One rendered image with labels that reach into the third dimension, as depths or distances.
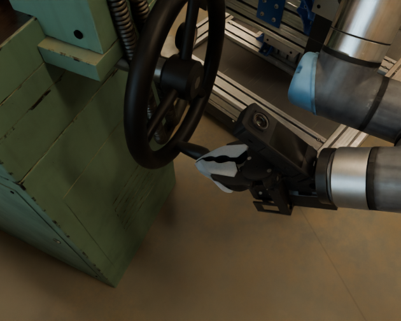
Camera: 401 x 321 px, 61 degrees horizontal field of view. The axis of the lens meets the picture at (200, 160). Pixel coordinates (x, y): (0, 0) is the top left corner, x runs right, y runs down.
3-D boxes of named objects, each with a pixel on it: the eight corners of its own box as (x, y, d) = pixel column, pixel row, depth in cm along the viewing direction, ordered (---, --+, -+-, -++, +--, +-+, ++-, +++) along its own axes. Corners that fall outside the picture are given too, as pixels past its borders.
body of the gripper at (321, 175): (253, 212, 51) (336, 223, 44) (230, 176, 46) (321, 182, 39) (268, 172, 55) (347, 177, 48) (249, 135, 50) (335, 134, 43)
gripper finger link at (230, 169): (200, 195, 56) (250, 202, 51) (184, 173, 53) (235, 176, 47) (208, 181, 58) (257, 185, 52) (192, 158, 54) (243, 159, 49)
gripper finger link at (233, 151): (208, 181, 58) (257, 185, 52) (192, 158, 54) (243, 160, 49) (215, 167, 59) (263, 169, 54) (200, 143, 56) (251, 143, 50)
